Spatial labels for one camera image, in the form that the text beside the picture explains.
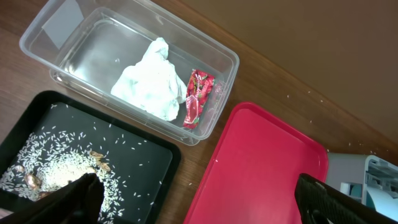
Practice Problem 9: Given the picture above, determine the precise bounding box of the white napkin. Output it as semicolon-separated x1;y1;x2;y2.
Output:
111;37;187;121

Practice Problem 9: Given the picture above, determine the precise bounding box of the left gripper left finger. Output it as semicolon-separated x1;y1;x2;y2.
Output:
1;174;104;224

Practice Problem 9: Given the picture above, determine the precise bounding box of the red serving tray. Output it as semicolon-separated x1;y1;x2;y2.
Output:
184;102;328;224

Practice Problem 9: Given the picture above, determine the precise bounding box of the light blue food bowl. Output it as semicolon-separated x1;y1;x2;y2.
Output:
366;187;398;221

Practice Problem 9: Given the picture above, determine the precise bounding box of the clear plastic bin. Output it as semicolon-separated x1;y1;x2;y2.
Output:
19;0;239;146

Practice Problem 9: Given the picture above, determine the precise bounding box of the food scraps and rice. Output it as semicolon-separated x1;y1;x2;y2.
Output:
0;104;156;224

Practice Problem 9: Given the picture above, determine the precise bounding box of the black plastic tray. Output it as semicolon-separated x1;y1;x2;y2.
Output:
1;91;181;223

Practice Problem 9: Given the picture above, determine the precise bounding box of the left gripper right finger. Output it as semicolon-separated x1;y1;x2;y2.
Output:
295;173;397;224

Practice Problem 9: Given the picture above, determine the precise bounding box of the grey dishwasher rack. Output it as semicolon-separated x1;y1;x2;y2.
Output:
326;152;397;206

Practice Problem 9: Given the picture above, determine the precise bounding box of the red sauce packet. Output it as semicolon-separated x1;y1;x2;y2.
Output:
183;70;215;129

